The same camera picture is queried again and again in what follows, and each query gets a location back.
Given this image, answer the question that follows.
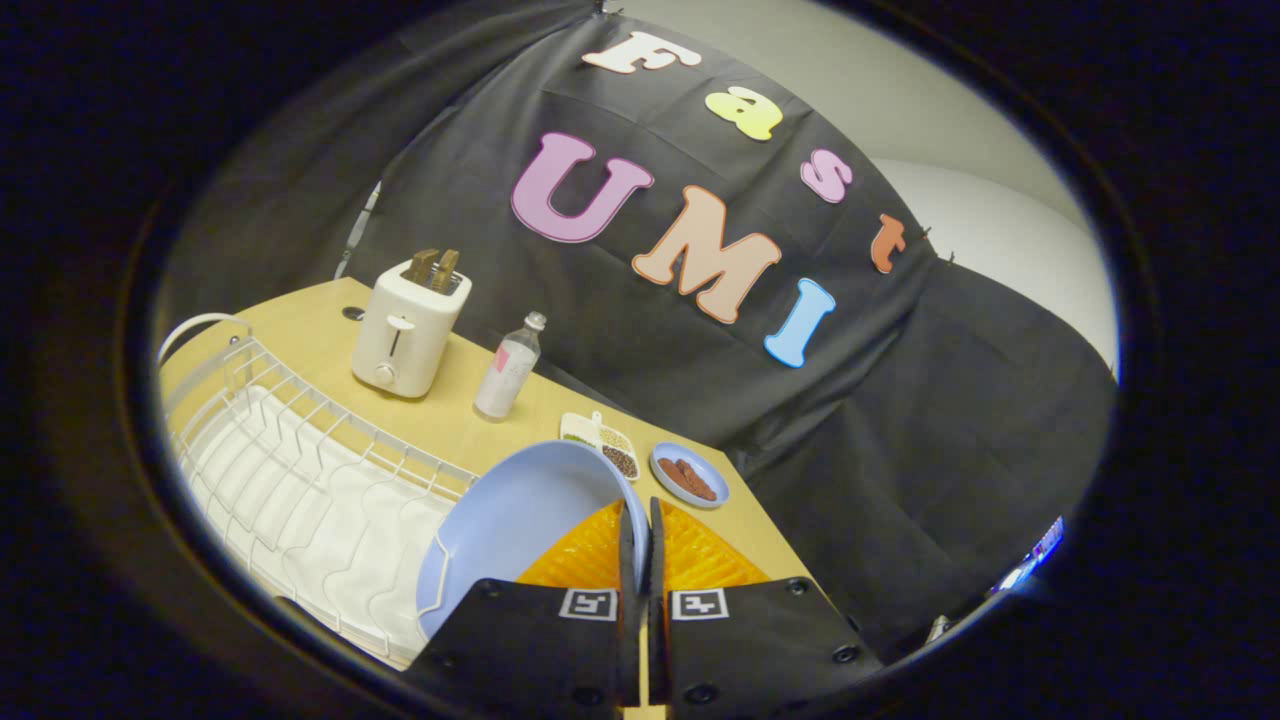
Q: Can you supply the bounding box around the small blue sausage dish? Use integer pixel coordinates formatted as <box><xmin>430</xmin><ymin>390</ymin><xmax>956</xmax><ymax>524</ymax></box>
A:
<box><xmin>649</xmin><ymin>442</ymin><xmax>731</xmax><ymax>510</ymax></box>

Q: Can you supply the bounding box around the clear plastic bottle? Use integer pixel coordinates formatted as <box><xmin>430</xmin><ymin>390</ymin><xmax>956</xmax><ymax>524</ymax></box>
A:
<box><xmin>473</xmin><ymin>311</ymin><xmax>548</xmax><ymax>421</ymax></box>

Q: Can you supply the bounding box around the white wire dish rack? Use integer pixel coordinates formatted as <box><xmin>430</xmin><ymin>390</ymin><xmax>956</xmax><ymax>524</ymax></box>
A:
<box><xmin>158</xmin><ymin>313</ymin><xmax>481</xmax><ymax>669</ymax></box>

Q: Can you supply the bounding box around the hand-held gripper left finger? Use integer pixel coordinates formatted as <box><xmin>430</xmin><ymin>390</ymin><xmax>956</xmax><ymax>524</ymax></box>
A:
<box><xmin>403</xmin><ymin>500</ymin><xmax>643</xmax><ymax>712</ymax></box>

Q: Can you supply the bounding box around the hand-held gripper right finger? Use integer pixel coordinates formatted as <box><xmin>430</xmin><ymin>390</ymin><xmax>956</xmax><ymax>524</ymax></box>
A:
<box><xmin>646</xmin><ymin>497</ymin><xmax>885</xmax><ymax>713</ymax></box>

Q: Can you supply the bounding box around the light blue plate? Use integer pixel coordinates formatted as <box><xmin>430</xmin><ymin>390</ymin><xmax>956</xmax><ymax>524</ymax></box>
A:
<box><xmin>416</xmin><ymin>440</ymin><xmax>651</xmax><ymax>639</ymax></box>

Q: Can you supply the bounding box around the white divided seasoning dish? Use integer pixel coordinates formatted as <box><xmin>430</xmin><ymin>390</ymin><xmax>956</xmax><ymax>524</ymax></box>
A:
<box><xmin>559</xmin><ymin>410</ymin><xmax>641</xmax><ymax>482</ymax></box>

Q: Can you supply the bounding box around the cream toaster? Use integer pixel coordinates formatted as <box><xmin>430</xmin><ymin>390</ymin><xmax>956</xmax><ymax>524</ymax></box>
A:
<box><xmin>351</xmin><ymin>259</ymin><xmax>473</xmax><ymax>399</ymax></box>

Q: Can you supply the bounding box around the black backdrop cloth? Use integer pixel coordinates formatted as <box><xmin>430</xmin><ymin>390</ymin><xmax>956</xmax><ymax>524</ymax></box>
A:
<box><xmin>160</xmin><ymin>0</ymin><xmax>1119</xmax><ymax>663</ymax></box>

